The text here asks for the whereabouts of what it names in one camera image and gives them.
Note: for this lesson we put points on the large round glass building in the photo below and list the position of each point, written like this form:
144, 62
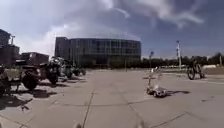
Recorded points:
100, 50

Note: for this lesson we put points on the grey concrete slab plaza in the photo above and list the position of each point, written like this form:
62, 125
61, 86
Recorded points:
110, 106

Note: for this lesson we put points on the small white wheeled robot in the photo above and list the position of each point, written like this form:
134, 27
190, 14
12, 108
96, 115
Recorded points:
155, 89

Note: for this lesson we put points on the row of dark trees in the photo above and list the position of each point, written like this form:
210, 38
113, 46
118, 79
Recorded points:
173, 62

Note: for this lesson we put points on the tall pale pole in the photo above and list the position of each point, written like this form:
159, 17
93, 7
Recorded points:
178, 53

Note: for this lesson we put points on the row of parked vehicles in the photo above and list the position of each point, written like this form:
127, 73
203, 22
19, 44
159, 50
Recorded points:
40, 73

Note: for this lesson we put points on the bicycle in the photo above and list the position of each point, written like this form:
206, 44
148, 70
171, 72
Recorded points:
195, 69

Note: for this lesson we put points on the dark building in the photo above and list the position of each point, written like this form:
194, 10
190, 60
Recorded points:
13, 53

